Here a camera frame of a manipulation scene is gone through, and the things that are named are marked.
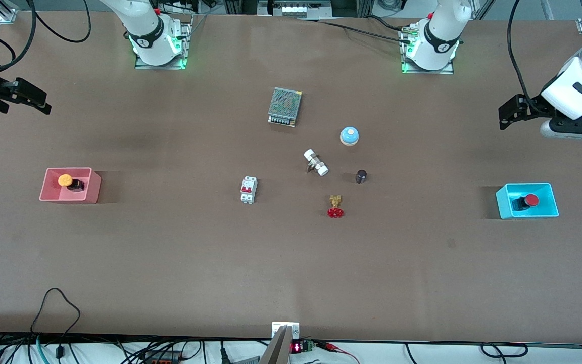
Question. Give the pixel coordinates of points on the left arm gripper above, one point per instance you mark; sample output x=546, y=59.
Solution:
x=537, y=105

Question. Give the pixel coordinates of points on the yellow push button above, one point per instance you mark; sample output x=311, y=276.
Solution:
x=65, y=180

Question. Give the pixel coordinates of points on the red push button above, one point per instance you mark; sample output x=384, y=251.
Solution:
x=531, y=200

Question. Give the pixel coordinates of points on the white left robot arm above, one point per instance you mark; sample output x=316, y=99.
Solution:
x=440, y=35

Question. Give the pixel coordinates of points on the pink plastic bin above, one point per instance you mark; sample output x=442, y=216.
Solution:
x=51, y=194

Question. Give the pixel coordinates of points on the blue plastic bin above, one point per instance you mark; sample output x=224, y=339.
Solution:
x=548, y=210

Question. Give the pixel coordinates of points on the blue round bell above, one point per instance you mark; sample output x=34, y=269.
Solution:
x=349, y=135

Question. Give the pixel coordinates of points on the dark small cylinder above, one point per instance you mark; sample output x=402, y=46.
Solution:
x=361, y=176

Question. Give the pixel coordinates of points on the white pipe fitting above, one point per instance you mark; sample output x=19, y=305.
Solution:
x=316, y=163

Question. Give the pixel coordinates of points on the white red circuit breaker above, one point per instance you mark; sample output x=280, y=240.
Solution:
x=248, y=190

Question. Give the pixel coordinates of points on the metal mesh power supply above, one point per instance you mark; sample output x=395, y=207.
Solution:
x=285, y=103

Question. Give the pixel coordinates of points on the red led display module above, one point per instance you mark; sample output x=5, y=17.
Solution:
x=298, y=347

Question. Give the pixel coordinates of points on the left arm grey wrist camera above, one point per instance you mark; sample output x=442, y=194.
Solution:
x=574, y=130

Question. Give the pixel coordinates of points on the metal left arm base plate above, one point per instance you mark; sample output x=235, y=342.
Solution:
x=447, y=71

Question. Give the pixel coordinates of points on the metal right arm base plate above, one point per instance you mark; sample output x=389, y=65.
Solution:
x=186, y=40

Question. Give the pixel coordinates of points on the grey camera mount beam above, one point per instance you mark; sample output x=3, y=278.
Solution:
x=278, y=349

